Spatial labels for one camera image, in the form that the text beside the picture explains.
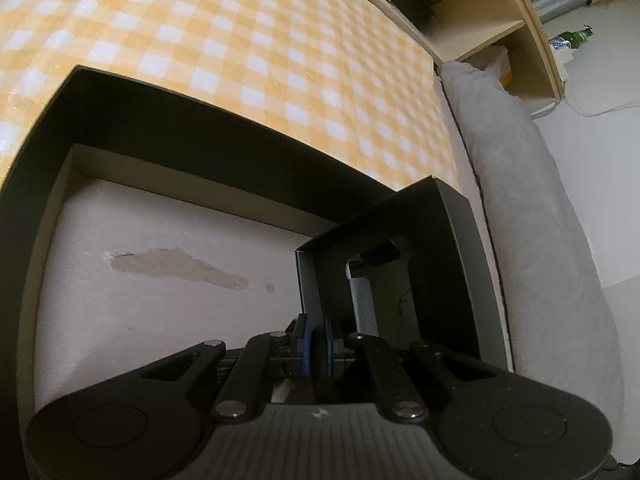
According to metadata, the large black tray box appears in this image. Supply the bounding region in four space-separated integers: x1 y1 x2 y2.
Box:
1 66 392 479

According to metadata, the grey pillow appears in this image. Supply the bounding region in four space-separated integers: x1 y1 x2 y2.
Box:
440 61 625 443

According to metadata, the yellow checkered mat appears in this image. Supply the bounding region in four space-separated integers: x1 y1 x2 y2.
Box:
1 0 459 190

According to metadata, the long wooden shelf unit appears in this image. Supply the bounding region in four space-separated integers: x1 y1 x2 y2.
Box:
368 0 564 112

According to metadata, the green glass bottle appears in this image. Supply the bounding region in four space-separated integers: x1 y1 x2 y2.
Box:
549 25 593 52

